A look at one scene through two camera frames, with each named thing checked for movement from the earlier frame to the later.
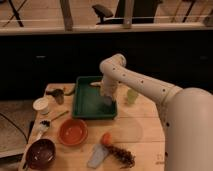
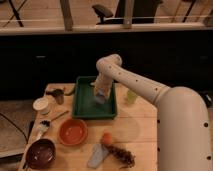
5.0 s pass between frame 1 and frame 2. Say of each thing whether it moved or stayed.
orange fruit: stayed
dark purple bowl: stayed
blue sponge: moved
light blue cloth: stayed
